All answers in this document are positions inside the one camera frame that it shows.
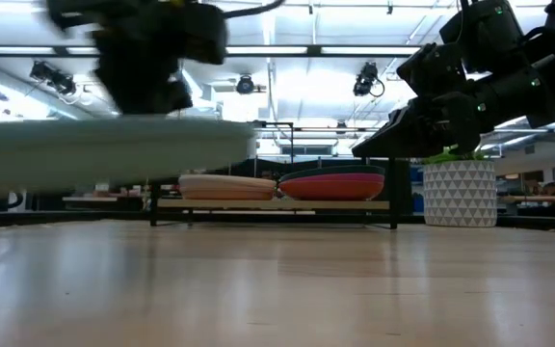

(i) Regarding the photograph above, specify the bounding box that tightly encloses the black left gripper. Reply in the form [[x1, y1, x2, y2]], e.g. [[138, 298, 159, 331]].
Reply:
[[92, 0, 228, 117]]

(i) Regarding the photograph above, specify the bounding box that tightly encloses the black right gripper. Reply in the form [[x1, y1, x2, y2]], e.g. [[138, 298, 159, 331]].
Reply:
[[352, 91, 484, 159]]

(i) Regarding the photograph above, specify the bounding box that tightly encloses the dark teal plate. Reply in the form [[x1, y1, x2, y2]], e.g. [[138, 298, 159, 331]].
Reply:
[[279, 164, 386, 182]]

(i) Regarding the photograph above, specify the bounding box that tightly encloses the magenta plate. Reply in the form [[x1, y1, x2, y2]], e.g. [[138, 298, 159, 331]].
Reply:
[[279, 173, 385, 187]]

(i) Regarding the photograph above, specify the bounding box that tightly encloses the light teal plate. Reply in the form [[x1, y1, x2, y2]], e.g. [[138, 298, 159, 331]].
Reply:
[[0, 115, 258, 201]]

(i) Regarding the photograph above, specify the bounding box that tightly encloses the peach plate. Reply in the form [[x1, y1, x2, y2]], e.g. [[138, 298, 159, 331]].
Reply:
[[177, 173, 278, 191]]

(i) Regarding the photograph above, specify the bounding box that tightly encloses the green succulent plant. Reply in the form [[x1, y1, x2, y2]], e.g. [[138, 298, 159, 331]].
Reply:
[[421, 146, 489, 166]]

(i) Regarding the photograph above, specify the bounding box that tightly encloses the black ceiling-mounted device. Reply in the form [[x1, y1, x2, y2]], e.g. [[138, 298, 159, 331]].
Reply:
[[235, 74, 268, 95], [29, 60, 78, 96], [352, 61, 385, 98]]

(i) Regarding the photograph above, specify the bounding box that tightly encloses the white patterned plant pot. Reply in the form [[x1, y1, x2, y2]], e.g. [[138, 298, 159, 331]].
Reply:
[[422, 159, 498, 228]]

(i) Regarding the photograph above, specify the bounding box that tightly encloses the orange plate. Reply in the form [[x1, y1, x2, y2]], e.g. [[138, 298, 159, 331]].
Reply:
[[277, 178, 385, 202]]

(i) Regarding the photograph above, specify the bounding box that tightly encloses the wooden background table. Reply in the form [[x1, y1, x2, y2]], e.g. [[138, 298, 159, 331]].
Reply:
[[498, 194, 555, 204]]

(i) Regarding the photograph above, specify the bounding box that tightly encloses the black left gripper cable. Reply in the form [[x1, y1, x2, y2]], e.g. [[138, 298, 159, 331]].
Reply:
[[223, 0, 287, 19]]

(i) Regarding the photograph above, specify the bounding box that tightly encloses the wooden shelf black metal frame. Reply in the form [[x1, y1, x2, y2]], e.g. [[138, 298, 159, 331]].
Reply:
[[149, 120, 400, 230]]

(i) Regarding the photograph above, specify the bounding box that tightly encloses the black metal table frame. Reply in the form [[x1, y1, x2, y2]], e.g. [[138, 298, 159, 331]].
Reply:
[[0, 206, 555, 234]]

